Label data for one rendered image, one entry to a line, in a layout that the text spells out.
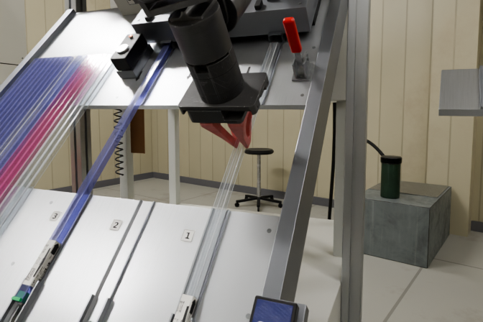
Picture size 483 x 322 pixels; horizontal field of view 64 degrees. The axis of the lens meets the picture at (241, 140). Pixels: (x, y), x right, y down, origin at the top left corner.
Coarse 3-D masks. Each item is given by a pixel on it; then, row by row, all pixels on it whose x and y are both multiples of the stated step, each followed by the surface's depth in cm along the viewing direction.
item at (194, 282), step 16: (272, 48) 64; (272, 64) 63; (240, 144) 53; (240, 160) 52; (224, 176) 50; (224, 192) 48; (224, 208) 47; (208, 224) 46; (208, 240) 45; (208, 256) 44; (192, 272) 43; (192, 288) 41
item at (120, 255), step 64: (64, 192) 58; (0, 256) 54; (64, 256) 50; (128, 256) 48; (192, 256) 45; (256, 256) 43; (0, 320) 46; (64, 320) 45; (128, 320) 42; (192, 320) 40
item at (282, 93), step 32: (64, 32) 94; (96, 32) 89; (128, 32) 84; (320, 32) 65; (256, 64) 65; (288, 64) 62; (96, 96) 72; (128, 96) 69; (160, 96) 66; (288, 96) 58
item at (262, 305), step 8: (256, 304) 35; (264, 304) 35; (272, 304) 35; (280, 304) 34; (256, 312) 35; (264, 312) 34; (272, 312) 34; (280, 312) 34; (288, 312) 34; (256, 320) 34; (264, 320) 34; (272, 320) 34; (280, 320) 34; (288, 320) 33
